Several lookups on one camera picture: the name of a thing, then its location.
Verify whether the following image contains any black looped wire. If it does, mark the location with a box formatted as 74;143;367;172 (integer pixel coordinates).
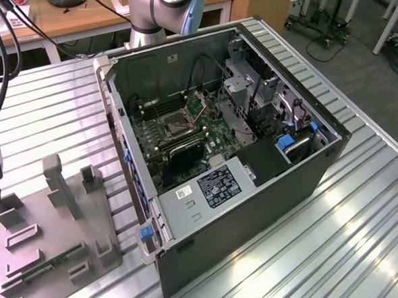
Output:
184;53;229;90

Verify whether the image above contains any green motherboard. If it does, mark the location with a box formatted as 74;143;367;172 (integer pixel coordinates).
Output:
127;85;246;198

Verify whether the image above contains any RAM slot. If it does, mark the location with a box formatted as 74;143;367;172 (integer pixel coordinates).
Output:
143;107;190;121
138;94;186;108
141;102;188;117
140;98;187;113

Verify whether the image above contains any black graphics card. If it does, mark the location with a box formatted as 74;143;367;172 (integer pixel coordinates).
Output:
157;136;209;189

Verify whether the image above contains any green RAM stick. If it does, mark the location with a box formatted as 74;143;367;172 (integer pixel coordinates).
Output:
18;243;86;283

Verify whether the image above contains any white cardboard box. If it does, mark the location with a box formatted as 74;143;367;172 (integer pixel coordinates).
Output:
6;4;34;30

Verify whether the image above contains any locking lever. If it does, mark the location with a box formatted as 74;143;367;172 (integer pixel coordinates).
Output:
190;101;209;124

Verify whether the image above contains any wooden desk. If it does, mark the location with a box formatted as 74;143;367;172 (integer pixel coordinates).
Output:
0;0;239;61

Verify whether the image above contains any wooden cabinet panel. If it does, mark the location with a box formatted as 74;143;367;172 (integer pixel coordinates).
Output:
233;0;297;38

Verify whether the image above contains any hard disk in blue carrier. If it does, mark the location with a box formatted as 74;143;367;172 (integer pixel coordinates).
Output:
274;131;314;164

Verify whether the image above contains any grey power supply unit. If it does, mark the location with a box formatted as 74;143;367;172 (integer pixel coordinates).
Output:
150;155;260;242

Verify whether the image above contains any black plastic air shroud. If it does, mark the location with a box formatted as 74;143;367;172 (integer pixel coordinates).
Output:
237;138;293;188

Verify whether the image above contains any CPU socket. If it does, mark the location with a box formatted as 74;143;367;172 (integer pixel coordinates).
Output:
161;109;200;142

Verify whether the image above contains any black round base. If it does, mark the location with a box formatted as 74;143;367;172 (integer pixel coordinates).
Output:
47;0;88;9

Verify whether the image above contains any grey parts rack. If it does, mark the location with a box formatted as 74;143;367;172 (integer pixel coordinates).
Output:
0;149;126;298

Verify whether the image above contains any silver drive cage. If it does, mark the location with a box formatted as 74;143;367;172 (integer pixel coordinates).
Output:
219;36;282;105

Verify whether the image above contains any open black PC case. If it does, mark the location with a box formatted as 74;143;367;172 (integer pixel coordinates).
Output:
90;11;361;298

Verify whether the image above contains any blue case latch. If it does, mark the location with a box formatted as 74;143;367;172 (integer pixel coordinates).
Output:
139;227;154;243

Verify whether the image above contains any socket cover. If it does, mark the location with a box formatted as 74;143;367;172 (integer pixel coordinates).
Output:
192;89;214;109

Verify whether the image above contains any black rolling stand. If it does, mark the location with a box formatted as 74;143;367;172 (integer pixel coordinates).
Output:
284;0;353;52

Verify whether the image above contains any white table frame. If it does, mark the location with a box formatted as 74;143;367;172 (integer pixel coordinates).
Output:
300;0;372;26
369;0;398;56

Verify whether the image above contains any small silver heatsink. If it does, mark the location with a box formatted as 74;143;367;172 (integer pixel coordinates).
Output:
207;155;227;169

